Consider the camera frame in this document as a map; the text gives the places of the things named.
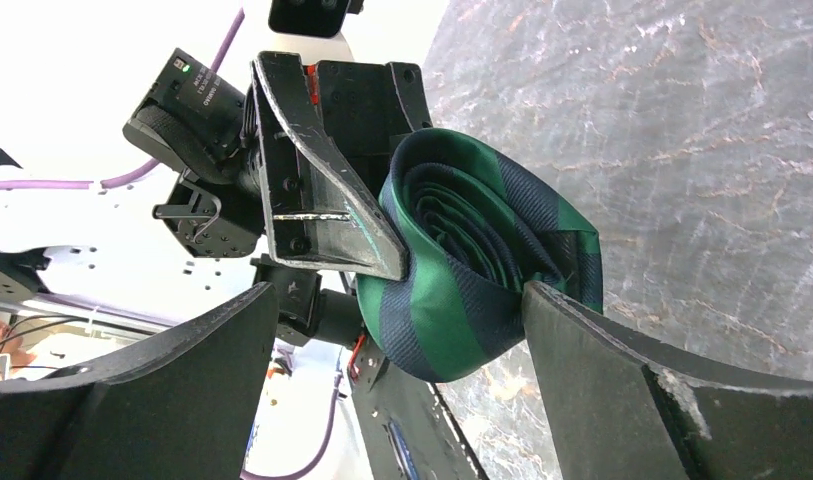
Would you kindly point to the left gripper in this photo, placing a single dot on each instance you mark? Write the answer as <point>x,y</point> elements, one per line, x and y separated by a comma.
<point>326,133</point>

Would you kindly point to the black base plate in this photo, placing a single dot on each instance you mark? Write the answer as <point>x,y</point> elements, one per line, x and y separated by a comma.
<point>408,429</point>

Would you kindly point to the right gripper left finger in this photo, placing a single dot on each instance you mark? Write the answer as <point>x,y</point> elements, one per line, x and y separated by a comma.
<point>177,405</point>

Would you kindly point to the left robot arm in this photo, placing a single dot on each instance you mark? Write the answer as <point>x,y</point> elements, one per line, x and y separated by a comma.
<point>204,129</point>

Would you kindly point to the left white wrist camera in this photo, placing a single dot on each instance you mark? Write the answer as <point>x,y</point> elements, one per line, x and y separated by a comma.
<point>311,29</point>

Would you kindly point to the green navy striped tie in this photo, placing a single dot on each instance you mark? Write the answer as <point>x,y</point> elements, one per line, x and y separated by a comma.
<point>477,227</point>

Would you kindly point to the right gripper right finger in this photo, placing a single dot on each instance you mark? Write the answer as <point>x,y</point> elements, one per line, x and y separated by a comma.
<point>623,405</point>

